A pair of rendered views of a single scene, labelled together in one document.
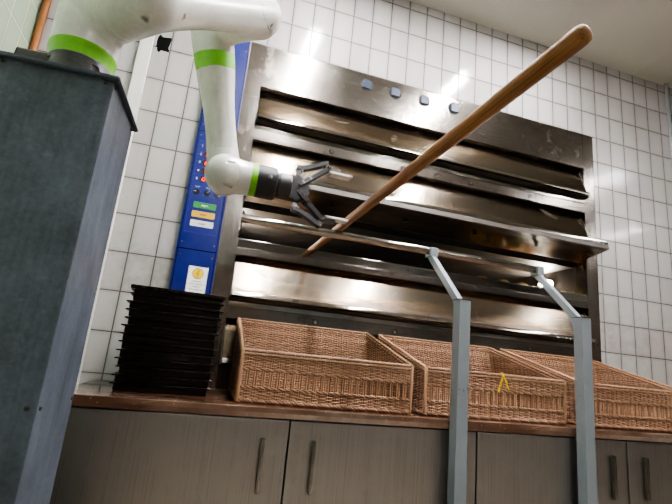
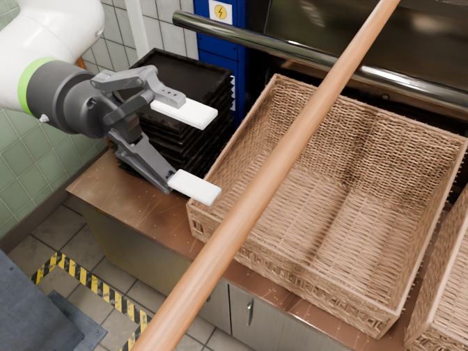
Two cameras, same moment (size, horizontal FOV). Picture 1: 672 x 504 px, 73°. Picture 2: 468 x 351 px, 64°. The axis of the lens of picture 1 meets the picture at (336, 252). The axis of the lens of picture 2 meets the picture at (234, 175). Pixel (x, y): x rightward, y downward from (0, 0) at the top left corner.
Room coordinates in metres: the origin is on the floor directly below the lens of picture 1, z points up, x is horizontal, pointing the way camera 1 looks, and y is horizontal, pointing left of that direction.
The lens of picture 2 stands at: (1.08, -0.27, 1.52)
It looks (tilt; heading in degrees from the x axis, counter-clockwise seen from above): 50 degrees down; 48
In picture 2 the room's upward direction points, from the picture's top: 2 degrees counter-clockwise
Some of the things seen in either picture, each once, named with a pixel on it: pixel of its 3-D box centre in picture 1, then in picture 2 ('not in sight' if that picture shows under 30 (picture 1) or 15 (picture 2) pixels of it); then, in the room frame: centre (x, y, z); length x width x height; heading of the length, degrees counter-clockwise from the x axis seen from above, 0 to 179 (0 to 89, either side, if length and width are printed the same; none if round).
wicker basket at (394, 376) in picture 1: (314, 360); (320, 190); (1.67, 0.04, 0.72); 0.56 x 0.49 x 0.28; 104
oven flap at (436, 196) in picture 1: (435, 197); not in sight; (2.08, -0.45, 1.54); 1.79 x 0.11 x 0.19; 106
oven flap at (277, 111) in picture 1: (437, 148); not in sight; (2.08, -0.45, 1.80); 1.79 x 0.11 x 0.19; 106
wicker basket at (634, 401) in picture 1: (588, 387); not in sight; (1.99, -1.12, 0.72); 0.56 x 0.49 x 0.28; 107
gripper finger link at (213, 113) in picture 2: (339, 176); (183, 108); (1.26, 0.01, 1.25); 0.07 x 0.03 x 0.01; 106
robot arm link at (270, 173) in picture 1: (266, 183); (72, 97); (1.20, 0.21, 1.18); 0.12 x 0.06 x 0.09; 16
